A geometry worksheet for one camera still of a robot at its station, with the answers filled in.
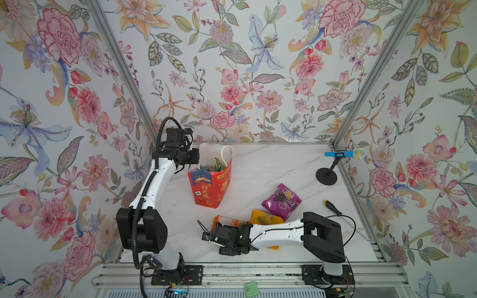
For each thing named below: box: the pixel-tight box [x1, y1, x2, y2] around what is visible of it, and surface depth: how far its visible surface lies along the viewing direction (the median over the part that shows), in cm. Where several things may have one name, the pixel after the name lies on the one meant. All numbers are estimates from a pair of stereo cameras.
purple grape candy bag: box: [261, 183, 303, 222], surface depth 90 cm
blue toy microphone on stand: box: [315, 147, 368, 186], surface depth 105 cm
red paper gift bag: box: [187, 142, 235, 209], surface depth 87 cm
